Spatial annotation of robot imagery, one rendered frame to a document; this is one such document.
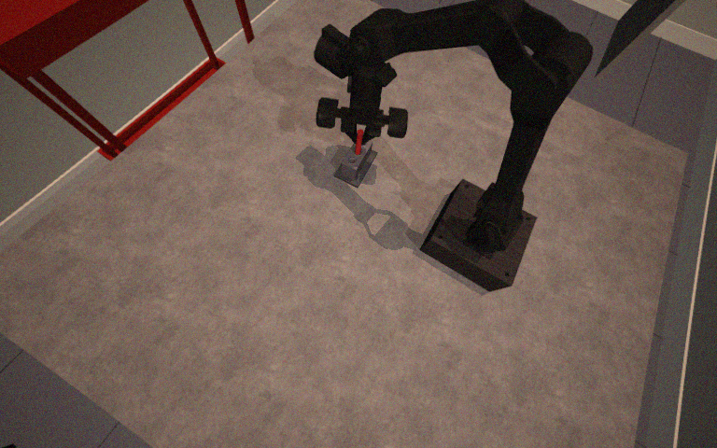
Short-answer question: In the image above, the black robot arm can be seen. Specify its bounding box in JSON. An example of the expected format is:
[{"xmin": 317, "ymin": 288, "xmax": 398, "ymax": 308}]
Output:
[{"xmin": 314, "ymin": 0, "xmax": 594, "ymax": 259}]

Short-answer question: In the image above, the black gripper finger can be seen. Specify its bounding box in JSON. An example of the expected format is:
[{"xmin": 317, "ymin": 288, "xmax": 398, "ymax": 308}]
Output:
[
  {"xmin": 341, "ymin": 124, "xmax": 357, "ymax": 144},
  {"xmin": 362, "ymin": 126, "xmax": 381, "ymax": 145}
]

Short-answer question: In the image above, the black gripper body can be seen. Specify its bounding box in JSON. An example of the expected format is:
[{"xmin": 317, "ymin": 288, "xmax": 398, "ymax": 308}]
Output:
[{"xmin": 316, "ymin": 92, "xmax": 408, "ymax": 139}]

